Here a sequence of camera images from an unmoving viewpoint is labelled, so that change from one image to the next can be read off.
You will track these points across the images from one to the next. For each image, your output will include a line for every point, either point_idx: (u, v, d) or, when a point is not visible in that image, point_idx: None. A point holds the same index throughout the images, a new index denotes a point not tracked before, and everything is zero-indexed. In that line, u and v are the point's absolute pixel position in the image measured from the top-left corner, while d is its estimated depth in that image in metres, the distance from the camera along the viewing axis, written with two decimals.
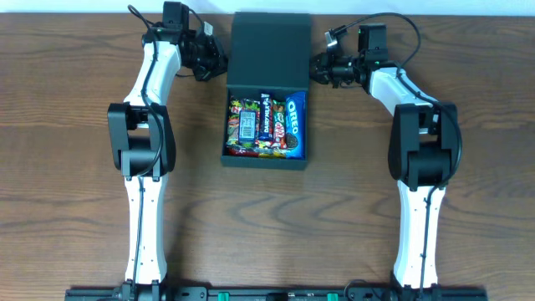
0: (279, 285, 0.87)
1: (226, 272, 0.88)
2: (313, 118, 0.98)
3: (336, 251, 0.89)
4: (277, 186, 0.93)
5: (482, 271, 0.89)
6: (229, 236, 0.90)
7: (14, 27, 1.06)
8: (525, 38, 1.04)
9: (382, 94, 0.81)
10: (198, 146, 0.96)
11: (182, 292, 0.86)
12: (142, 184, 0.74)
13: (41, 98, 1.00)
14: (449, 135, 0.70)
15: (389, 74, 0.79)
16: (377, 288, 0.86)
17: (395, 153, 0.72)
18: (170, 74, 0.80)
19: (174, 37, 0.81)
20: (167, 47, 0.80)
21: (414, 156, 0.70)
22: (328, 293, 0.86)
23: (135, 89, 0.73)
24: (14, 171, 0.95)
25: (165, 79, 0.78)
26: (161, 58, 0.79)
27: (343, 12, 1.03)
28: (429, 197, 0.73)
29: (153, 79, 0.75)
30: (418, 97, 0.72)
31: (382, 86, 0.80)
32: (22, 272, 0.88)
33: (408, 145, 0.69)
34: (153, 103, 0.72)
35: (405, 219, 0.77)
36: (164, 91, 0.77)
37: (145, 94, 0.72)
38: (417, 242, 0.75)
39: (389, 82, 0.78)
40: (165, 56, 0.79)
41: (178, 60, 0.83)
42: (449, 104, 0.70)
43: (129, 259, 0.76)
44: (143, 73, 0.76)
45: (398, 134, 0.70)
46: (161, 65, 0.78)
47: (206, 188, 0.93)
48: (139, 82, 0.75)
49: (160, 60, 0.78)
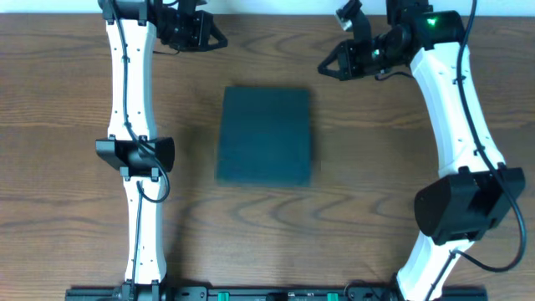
0: (278, 285, 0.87)
1: (226, 272, 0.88)
2: (313, 118, 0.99)
3: (337, 250, 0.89)
4: (277, 186, 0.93)
5: (482, 271, 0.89)
6: (229, 236, 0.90)
7: (14, 27, 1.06)
8: (525, 38, 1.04)
9: (427, 89, 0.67)
10: (198, 146, 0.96)
11: (182, 292, 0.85)
12: (141, 186, 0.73)
13: (41, 98, 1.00)
14: (501, 207, 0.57)
15: (446, 71, 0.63)
16: (377, 288, 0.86)
17: (432, 206, 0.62)
18: (149, 69, 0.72)
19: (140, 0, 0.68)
20: (139, 41, 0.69)
21: (455, 219, 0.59)
22: (328, 293, 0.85)
23: (117, 116, 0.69)
24: (13, 172, 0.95)
25: (146, 82, 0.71)
26: (135, 58, 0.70)
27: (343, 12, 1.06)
28: (454, 252, 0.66)
29: (133, 99, 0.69)
30: (480, 153, 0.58)
31: (430, 85, 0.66)
32: (22, 272, 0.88)
33: (449, 214, 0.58)
34: (140, 137, 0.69)
35: (425, 250, 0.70)
36: (150, 106, 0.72)
37: (129, 126, 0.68)
38: (430, 273, 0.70)
39: (444, 89, 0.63)
40: (138, 51, 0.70)
41: (154, 40, 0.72)
42: (515, 173, 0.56)
43: (129, 260, 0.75)
44: (119, 86, 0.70)
45: (441, 200, 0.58)
46: (137, 69, 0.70)
47: (206, 188, 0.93)
48: (117, 104, 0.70)
49: (135, 64, 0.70)
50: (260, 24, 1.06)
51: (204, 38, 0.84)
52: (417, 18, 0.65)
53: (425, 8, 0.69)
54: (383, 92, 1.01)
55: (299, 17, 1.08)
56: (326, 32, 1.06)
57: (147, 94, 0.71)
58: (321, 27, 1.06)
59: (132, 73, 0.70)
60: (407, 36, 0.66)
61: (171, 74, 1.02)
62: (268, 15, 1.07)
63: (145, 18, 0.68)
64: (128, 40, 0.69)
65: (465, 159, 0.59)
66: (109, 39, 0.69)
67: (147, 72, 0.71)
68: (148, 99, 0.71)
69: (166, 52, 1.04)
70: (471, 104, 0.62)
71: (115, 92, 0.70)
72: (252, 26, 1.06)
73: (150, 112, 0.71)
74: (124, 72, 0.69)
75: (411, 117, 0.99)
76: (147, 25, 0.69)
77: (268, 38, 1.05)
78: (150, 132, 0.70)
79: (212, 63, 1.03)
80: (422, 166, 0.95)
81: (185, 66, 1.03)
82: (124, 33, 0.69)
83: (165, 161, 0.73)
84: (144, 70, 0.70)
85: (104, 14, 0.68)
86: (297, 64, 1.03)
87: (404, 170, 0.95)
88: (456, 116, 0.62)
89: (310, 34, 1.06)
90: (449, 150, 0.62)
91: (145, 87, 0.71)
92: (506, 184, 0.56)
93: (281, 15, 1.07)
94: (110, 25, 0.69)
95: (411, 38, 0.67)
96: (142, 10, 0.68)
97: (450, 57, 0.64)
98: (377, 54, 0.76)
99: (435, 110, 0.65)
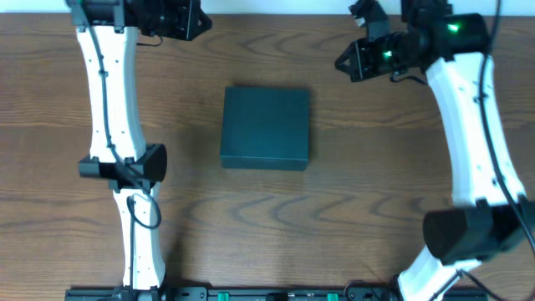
0: (278, 286, 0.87)
1: (226, 272, 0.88)
2: (313, 118, 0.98)
3: (337, 251, 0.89)
4: (277, 186, 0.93)
5: (482, 271, 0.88)
6: (229, 236, 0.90)
7: (14, 26, 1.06)
8: (526, 38, 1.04)
9: (445, 102, 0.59)
10: (198, 146, 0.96)
11: (182, 292, 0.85)
12: (132, 201, 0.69)
13: (40, 98, 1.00)
14: (519, 238, 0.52)
15: (467, 87, 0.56)
16: (377, 288, 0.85)
17: (443, 232, 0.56)
18: (130, 81, 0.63)
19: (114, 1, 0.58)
20: (116, 50, 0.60)
21: (468, 249, 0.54)
22: (328, 293, 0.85)
23: (98, 135, 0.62)
24: (13, 172, 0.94)
25: (129, 97, 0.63)
26: (113, 70, 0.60)
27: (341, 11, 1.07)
28: (460, 270, 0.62)
29: (114, 116, 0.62)
30: (499, 182, 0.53)
31: (448, 99, 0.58)
32: (21, 272, 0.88)
33: (462, 246, 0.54)
34: (125, 159, 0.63)
35: (429, 262, 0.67)
36: (135, 122, 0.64)
37: (114, 147, 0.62)
38: (435, 284, 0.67)
39: (463, 106, 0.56)
40: (116, 63, 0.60)
41: (134, 47, 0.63)
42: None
43: (125, 267, 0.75)
44: (98, 104, 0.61)
45: (455, 233, 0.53)
46: (117, 83, 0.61)
47: (206, 188, 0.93)
48: (97, 122, 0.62)
49: (114, 78, 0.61)
50: (260, 23, 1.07)
51: (190, 27, 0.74)
52: (435, 22, 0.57)
53: (444, 9, 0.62)
54: (383, 92, 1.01)
55: (298, 17, 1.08)
56: (326, 32, 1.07)
57: (131, 110, 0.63)
58: (321, 27, 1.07)
59: (110, 88, 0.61)
60: (425, 42, 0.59)
61: (171, 73, 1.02)
62: (269, 14, 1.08)
63: (121, 25, 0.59)
64: (104, 50, 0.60)
65: (483, 187, 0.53)
66: (82, 48, 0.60)
67: (129, 84, 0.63)
68: (131, 116, 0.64)
69: (166, 52, 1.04)
70: (493, 123, 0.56)
71: (94, 109, 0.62)
72: (252, 25, 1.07)
73: (135, 130, 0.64)
74: (102, 87, 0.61)
75: (411, 117, 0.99)
76: (125, 32, 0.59)
77: (268, 38, 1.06)
78: (137, 151, 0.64)
79: (212, 63, 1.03)
80: (422, 166, 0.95)
81: (185, 66, 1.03)
82: (99, 43, 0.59)
83: (153, 177, 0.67)
84: (125, 84, 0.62)
85: (73, 15, 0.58)
86: (297, 64, 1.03)
87: (404, 170, 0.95)
88: (476, 137, 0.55)
89: (310, 34, 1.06)
90: (464, 173, 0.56)
91: (127, 103, 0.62)
92: (527, 220, 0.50)
93: (281, 15, 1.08)
94: (82, 33, 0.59)
95: (429, 45, 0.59)
96: (117, 12, 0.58)
97: (473, 68, 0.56)
98: (389, 55, 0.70)
99: (453, 129, 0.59)
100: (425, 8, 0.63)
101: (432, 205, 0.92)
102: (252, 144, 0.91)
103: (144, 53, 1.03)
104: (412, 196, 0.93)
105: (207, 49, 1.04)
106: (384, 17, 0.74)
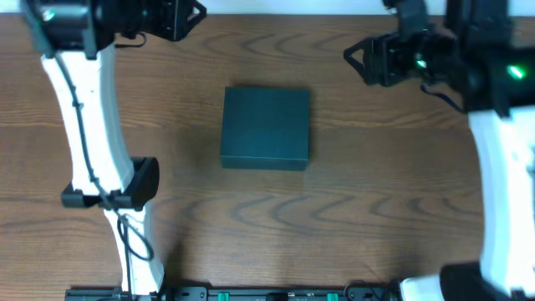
0: (278, 286, 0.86)
1: (226, 272, 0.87)
2: (313, 118, 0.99)
3: (337, 250, 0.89)
4: (277, 186, 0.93)
5: None
6: (230, 236, 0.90)
7: (17, 28, 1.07)
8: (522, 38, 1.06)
9: (487, 158, 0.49)
10: (198, 147, 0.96)
11: (182, 292, 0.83)
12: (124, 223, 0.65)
13: (41, 98, 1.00)
14: None
15: (522, 157, 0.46)
16: (377, 288, 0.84)
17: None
18: (110, 107, 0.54)
19: (80, 23, 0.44)
20: (90, 79, 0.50)
21: None
22: (328, 293, 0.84)
23: (79, 168, 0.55)
24: (13, 172, 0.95)
25: (110, 126, 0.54)
26: (89, 102, 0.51)
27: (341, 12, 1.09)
28: None
29: (95, 150, 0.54)
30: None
31: (496, 160, 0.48)
32: (21, 272, 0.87)
33: None
34: (110, 191, 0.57)
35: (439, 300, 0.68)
36: (119, 149, 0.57)
37: (97, 181, 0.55)
38: None
39: (515, 180, 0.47)
40: (91, 92, 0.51)
41: (111, 65, 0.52)
42: None
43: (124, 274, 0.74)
44: (76, 138, 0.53)
45: None
46: (94, 115, 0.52)
47: (206, 188, 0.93)
48: (77, 154, 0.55)
49: (92, 109, 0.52)
50: (260, 24, 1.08)
51: (179, 26, 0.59)
52: (493, 63, 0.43)
53: (500, 28, 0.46)
54: (382, 92, 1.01)
55: (298, 18, 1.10)
56: (325, 32, 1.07)
57: (114, 140, 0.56)
58: (321, 28, 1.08)
59: (88, 120, 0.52)
60: (477, 83, 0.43)
61: (171, 73, 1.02)
62: (269, 16, 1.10)
63: (94, 51, 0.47)
64: (76, 80, 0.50)
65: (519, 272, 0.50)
66: (50, 78, 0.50)
67: (109, 111, 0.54)
68: (115, 144, 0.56)
69: (167, 52, 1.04)
70: None
71: (71, 141, 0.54)
72: (252, 26, 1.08)
73: (119, 161, 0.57)
74: (78, 122, 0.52)
75: (410, 117, 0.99)
76: (99, 57, 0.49)
77: (268, 38, 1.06)
78: (124, 180, 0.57)
79: (213, 63, 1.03)
80: (422, 166, 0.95)
81: (185, 66, 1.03)
82: (69, 71, 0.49)
83: (145, 199, 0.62)
84: (104, 114, 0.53)
85: (34, 42, 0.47)
86: (296, 64, 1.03)
87: (404, 170, 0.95)
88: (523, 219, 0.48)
89: (310, 34, 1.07)
90: (496, 252, 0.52)
91: (109, 133, 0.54)
92: None
93: (281, 16, 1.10)
94: (48, 61, 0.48)
95: (483, 89, 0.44)
96: (87, 38, 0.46)
97: (532, 130, 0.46)
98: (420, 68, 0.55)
99: (495, 192, 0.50)
100: (482, 24, 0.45)
101: (432, 204, 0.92)
102: (252, 144, 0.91)
103: (145, 53, 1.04)
104: (412, 196, 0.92)
105: (207, 50, 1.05)
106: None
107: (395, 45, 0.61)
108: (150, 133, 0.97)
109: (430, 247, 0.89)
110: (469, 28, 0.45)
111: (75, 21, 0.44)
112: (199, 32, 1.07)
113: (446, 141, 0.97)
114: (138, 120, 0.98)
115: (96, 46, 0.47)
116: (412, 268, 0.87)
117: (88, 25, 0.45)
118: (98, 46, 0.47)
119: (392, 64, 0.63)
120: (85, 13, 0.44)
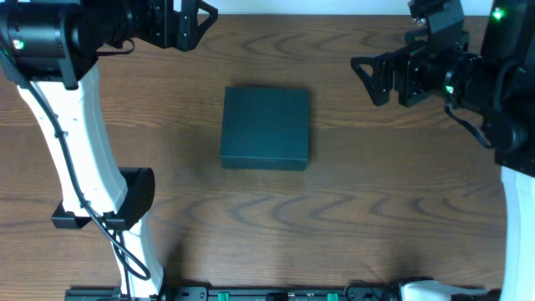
0: (278, 286, 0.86)
1: (226, 272, 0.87)
2: (313, 118, 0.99)
3: (337, 250, 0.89)
4: (277, 186, 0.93)
5: (484, 271, 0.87)
6: (230, 237, 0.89)
7: None
8: None
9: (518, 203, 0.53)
10: (198, 146, 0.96)
11: (182, 292, 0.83)
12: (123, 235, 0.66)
13: None
14: None
15: None
16: (377, 288, 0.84)
17: None
18: (96, 130, 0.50)
19: (54, 51, 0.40)
20: (71, 108, 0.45)
21: None
22: (328, 293, 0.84)
23: (69, 194, 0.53)
24: (14, 172, 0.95)
25: (98, 151, 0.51)
26: (73, 130, 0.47)
27: (341, 12, 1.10)
28: None
29: (84, 176, 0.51)
30: None
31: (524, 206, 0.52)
32: (20, 272, 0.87)
33: None
34: (101, 212, 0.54)
35: None
36: (109, 171, 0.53)
37: (88, 205, 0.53)
38: None
39: None
40: (73, 119, 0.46)
41: (95, 87, 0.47)
42: None
43: (123, 279, 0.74)
44: (62, 164, 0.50)
45: None
46: (80, 143, 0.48)
47: (206, 188, 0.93)
48: (65, 178, 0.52)
49: (77, 138, 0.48)
50: (260, 24, 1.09)
51: (168, 32, 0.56)
52: None
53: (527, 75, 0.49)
54: None
55: (298, 18, 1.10)
56: (325, 32, 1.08)
57: (104, 163, 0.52)
58: (321, 28, 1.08)
59: (73, 148, 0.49)
60: (521, 142, 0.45)
61: (171, 73, 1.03)
62: (269, 16, 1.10)
63: (74, 82, 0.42)
64: (56, 109, 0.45)
65: None
66: (29, 105, 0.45)
67: (96, 135, 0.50)
68: (106, 167, 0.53)
69: (167, 53, 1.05)
70: None
71: (58, 168, 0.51)
72: (252, 25, 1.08)
73: (111, 185, 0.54)
74: (63, 152, 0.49)
75: (410, 118, 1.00)
76: (81, 84, 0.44)
77: (268, 38, 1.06)
78: (116, 201, 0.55)
79: (213, 63, 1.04)
80: (422, 166, 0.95)
81: (185, 66, 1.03)
82: (48, 99, 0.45)
83: (141, 211, 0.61)
84: (90, 140, 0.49)
85: (7, 72, 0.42)
86: (296, 64, 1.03)
87: (404, 170, 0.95)
88: None
89: (310, 34, 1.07)
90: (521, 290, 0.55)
91: (98, 159, 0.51)
92: None
93: (281, 16, 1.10)
94: (22, 89, 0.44)
95: (524, 142, 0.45)
96: (64, 68, 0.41)
97: None
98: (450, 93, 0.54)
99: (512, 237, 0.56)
100: (530, 67, 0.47)
101: (432, 204, 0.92)
102: (252, 145, 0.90)
103: (145, 54, 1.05)
104: (412, 196, 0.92)
105: (207, 50, 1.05)
106: (453, 22, 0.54)
107: (426, 59, 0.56)
108: (150, 133, 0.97)
109: (430, 247, 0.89)
110: (518, 69, 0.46)
111: (49, 49, 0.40)
112: None
113: (446, 142, 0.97)
114: (138, 120, 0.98)
115: (76, 74, 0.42)
116: (412, 268, 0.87)
117: (64, 54, 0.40)
118: (77, 74, 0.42)
119: (417, 80, 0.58)
120: (60, 41, 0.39)
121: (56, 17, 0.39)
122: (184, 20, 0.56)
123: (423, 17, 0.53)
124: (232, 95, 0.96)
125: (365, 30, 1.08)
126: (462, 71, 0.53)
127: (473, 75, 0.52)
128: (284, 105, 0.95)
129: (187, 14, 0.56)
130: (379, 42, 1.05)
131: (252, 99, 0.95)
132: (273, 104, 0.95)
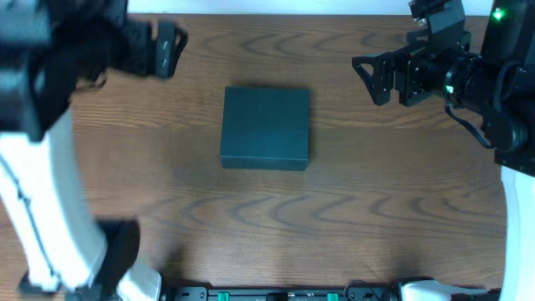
0: (278, 286, 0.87)
1: (226, 272, 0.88)
2: (313, 118, 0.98)
3: (337, 251, 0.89)
4: (277, 186, 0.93)
5: (482, 271, 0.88)
6: (230, 236, 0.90)
7: None
8: None
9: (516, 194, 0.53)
10: (198, 146, 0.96)
11: (182, 292, 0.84)
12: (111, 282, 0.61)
13: None
14: None
15: None
16: (377, 288, 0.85)
17: None
18: (68, 190, 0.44)
19: (12, 104, 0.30)
20: (38, 169, 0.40)
21: None
22: (328, 293, 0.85)
23: (37, 263, 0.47)
24: None
25: (70, 213, 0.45)
26: (39, 194, 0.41)
27: (343, 12, 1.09)
28: None
29: None
30: None
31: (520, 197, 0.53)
32: (20, 272, 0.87)
33: None
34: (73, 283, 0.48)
35: None
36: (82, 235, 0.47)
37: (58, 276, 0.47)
38: None
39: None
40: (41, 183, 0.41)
41: (66, 141, 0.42)
42: None
43: None
44: (28, 231, 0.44)
45: None
46: (48, 207, 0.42)
47: (206, 188, 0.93)
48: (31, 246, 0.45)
49: (43, 201, 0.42)
50: (260, 23, 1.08)
51: (146, 58, 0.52)
52: None
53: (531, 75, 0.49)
54: None
55: (298, 17, 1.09)
56: (325, 32, 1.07)
57: (78, 223, 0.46)
58: (321, 27, 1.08)
59: (41, 213, 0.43)
60: (520, 141, 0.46)
61: (171, 73, 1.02)
62: (269, 15, 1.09)
63: (38, 135, 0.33)
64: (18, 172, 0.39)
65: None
66: None
67: (68, 197, 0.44)
68: (78, 227, 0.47)
69: None
70: None
71: (23, 236, 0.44)
72: (252, 24, 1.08)
73: (86, 246, 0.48)
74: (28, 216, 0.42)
75: (411, 117, 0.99)
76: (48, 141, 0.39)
77: (268, 38, 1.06)
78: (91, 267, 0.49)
79: (212, 63, 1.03)
80: (422, 166, 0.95)
81: (185, 65, 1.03)
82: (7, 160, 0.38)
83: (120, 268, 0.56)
84: (61, 203, 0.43)
85: None
86: (296, 64, 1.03)
87: (405, 170, 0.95)
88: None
89: (311, 33, 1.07)
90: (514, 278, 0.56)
91: (69, 223, 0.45)
92: None
93: (281, 15, 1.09)
94: None
95: (523, 143, 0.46)
96: (25, 122, 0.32)
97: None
98: (450, 91, 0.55)
99: (510, 243, 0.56)
100: (530, 67, 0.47)
101: (432, 204, 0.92)
102: (253, 145, 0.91)
103: None
104: (413, 196, 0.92)
105: (207, 50, 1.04)
106: (454, 22, 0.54)
107: (427, 59, 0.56)
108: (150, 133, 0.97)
109: (430, 247, 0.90)
110: (518, 69, 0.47)
111: (6, 102, 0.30)
112: (199, 31, 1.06)
113: (447, 142, 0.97)
114: (138, 119, 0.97)
115: (38, 128, 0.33)
116: (412, 269, 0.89)
117: (25, 108, 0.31)
118: (42, 126, 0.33)
119: (417, 80, 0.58)
120: (21, 92, 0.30)
121: (16, 63, 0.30)
122: (161, 48, 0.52)
123: (423, 17, 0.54)
124: (232, 94, 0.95)
125: (366, 30, 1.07)
126: (462, 71, 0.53)
127: (473, 75, 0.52)
128: (286, 104, 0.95)
129: (166, 40, 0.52)
130: (379, 43, 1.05)
131: (252, 99, 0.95)
132: (274, 104, 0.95)
